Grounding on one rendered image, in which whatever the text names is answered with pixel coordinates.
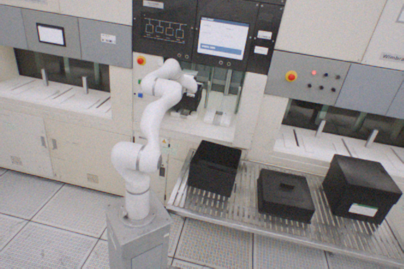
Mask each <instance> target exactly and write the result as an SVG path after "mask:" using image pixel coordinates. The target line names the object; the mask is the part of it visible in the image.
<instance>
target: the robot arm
mask: <svg viewBox="0 0 404 269"><path fill-rule="evenodd" d="M168 79H170V80H168ZM195 79H197V78H196V77H195V76H194V75H189V74H183V72H182V69H181V68H180V65H179V63H178V62H177V61H176V60H175V59H172V58H170V59H168V60H166V61H165V62H164V64H163V66H162V67H161V68H159V69H158V70H155V71H153V72H151V73H149V74H148V75H146V76H145V77H144V78H143V79H142V81H141V84H140V87H141V90H142V92H143V93H145V94H147V95H150V96H154V97H160V99H159V100H156V101H154V102H152V103H150V104H148V105H147V106H146V108H145V109H144V112H143V114H142V117H141V121H140V129H141V132H142V134H143V135H144V136H145V137H146V139H147V141H148V143H147V145H141V144H136V143H133V142H125V141H122V142H119V143H117V144H115V145H114V147H113V149H112V151H111V161H112V164H113V166H114V167H115V169H116V171H117V172H118V173H119V174H120V175H121V176H122V177H123V179H124V180H125V190H126V201H125V203H124V204H123V205H122V206H121V207H120V210H119V218H120V220H121V222H122V223H123V224H124V225H126V226H128V227H131V228H139V227H143V226H145V225H148V224H149V223H150V222H151V221H152V220H153V219H154V217H155V215H156V207H155V205H154V203H153V202H152V201H150V176H149V174H148V173H154V172H156V171H158V170H159V168H160V167H161V165H162V153H161V148H160V144H159V129H160V126H161V122H162V119H163V117H164V114H165V112H166V111H167V110H168V109H169V108H171V107H173V106H174V105H175V104H177V103H178V102H179V101H180V100H181V98H182V96H183V93H184V92H188V93H192V94H193V93H196V92H197V87H198V86H197V83H196V81H195Z"/></svg>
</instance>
